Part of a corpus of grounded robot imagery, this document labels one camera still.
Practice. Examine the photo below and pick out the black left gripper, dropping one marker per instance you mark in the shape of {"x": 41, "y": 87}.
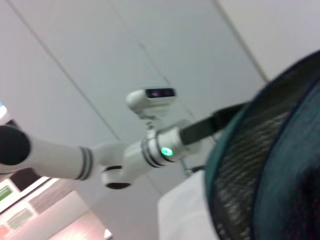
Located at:
{"x": 205, "y": 128}

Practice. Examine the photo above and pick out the dark teal insulated bag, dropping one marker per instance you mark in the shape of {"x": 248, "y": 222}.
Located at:
{"x": 275, "y": 162}

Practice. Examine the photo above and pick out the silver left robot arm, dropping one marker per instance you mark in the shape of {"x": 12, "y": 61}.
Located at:
{"x": 87, "y": 157}

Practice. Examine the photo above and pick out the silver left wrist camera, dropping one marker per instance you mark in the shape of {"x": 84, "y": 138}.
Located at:
{"x": 150, "y": 100}

